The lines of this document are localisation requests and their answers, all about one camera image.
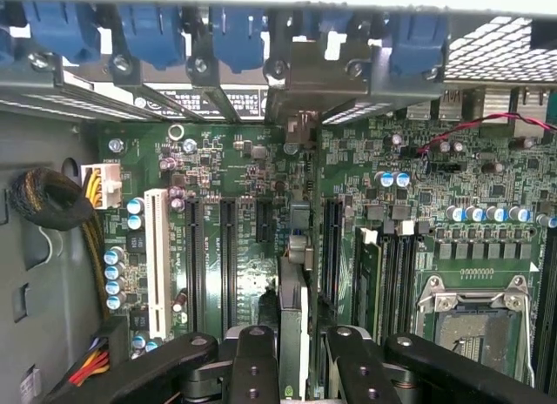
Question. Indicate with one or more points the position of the black power connector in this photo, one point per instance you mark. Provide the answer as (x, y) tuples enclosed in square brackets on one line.
[(115, 338)]

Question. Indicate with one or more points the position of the black open PC case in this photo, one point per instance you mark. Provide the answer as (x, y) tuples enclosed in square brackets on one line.
[(43, 269)]

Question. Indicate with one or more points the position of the CPU socket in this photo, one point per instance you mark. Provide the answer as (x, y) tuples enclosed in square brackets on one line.
[(470, 330)]

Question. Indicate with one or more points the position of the blue card retention clip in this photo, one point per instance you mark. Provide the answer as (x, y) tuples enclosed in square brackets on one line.
[(237, 38), (418, 42), (152, 34), (5, 47), (61, 29)]

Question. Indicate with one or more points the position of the metal locking lever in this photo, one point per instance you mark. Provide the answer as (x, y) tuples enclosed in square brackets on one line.
[(530, 334)]

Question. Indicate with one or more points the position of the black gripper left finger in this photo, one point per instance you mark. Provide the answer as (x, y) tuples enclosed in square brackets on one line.
[(252, 369)]

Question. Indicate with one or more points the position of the black RAM slot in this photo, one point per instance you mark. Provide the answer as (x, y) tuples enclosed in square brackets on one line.
[(547, 299), (408, 282), (391, 282)]

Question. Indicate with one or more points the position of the green motherboard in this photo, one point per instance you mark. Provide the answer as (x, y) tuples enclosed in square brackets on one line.
[(252, 160)]

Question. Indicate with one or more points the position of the white expansion slot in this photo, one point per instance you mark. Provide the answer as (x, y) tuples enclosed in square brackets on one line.
[(157, 264)]

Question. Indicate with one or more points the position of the green RAM stick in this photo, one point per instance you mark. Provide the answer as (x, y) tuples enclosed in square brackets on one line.
[(370, 282)]

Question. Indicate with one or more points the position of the black long expansion slot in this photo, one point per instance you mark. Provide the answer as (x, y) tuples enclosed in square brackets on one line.
[(229, 264), (334, 247), (195, 264)]

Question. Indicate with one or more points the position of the black short expansion slot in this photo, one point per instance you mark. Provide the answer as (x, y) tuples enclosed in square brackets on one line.
[(265, 221)]

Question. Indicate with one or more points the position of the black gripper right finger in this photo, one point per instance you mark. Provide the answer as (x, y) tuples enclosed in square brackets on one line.
[(361, 373)]

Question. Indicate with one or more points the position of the white power connector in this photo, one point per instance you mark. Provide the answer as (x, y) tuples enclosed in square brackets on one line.
[(109, 182)]

